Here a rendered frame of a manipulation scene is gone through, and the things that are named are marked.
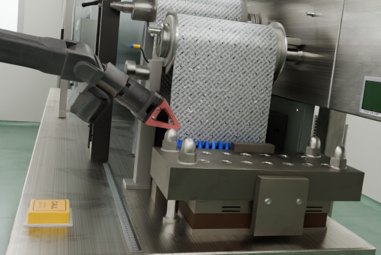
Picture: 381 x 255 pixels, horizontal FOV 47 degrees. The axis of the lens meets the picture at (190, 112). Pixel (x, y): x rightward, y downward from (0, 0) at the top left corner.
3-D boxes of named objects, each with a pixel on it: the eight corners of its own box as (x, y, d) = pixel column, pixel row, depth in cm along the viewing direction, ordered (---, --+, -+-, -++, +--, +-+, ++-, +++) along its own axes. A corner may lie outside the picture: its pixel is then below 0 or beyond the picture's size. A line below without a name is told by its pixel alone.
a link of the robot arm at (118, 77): (104, 63, 87) (106, 56, 92) (84, 89, 88) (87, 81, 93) (132, 83, 89) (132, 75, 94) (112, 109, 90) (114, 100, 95)
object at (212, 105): (165, 150, 97) (173, 66, 94) (262, 154, 103) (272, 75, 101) (165, 151, 96) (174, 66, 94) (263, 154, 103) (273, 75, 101)
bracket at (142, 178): (121, 183, 107) (131, 57, 103) (147, 183, 109) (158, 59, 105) (123, 189, 102) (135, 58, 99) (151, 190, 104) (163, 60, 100)
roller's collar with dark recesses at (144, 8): (130, 20, 124) (131, -4, 123) (151, 22, 125) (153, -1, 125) (133, 18, 118) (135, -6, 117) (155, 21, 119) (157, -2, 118)
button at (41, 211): (30, 210, 84) (31, 198, 84) (68, 210, 86) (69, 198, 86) (27, 225, 77) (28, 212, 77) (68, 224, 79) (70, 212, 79)
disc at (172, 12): (157, 67, 108) (165, 5, 104) (159, 67, 108) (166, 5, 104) (170, 80, 94) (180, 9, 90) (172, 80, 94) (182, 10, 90)
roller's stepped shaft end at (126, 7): (109, 11, 120) (110, -1, 120) (131, 14, 122) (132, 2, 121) (110, 10, 117) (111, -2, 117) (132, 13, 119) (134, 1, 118)
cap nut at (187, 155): (174, 159, 82) (177, 135, 81) (193, 160, 83) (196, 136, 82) (180, 165, 78) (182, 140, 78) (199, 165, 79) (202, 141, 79)
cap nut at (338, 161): (324, 164, 91) (327, 143, 90) (339, 165, 92) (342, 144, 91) (334, 169, 88) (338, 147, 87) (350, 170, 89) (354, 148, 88)
